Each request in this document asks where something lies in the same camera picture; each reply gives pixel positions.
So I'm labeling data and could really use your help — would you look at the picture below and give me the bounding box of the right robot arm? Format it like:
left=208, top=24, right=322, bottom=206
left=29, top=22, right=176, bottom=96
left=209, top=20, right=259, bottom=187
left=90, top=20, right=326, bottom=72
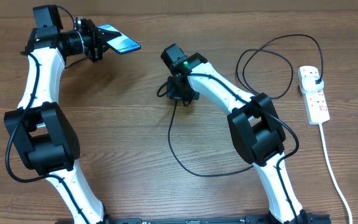
left=157, top=44, right=308, bottom=223

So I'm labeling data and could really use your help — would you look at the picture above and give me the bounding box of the black USB charging cable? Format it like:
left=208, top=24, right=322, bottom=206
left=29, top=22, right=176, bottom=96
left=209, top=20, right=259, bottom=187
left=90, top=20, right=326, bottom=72
left=166, top=34, right=324, bottom=178

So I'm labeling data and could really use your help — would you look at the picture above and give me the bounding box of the white power strip cord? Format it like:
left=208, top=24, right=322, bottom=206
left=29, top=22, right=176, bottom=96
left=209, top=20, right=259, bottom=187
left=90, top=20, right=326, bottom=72
left=318, top=123, right=354, bottom=224

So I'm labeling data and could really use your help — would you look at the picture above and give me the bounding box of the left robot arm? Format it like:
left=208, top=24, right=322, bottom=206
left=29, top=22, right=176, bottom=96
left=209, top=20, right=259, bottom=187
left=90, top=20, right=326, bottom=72
left=4, top=5, right=126, bottom=223

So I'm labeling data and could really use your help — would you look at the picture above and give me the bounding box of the white power strip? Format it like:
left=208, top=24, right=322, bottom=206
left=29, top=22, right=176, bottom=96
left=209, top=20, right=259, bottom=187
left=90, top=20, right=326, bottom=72
left=298, top=65, right=330, bottom=125

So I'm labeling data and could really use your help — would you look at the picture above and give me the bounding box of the blue Samsung Galaxy smartphone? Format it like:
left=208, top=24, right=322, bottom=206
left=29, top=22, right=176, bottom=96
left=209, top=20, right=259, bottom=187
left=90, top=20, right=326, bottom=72
left=98, top=24, right=141, bottom=55

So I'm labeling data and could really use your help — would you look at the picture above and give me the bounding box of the white charger plug adapter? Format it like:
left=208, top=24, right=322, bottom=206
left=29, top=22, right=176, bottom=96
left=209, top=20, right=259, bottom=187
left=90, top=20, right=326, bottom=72
left=300, top=77, right=324, bottom=94

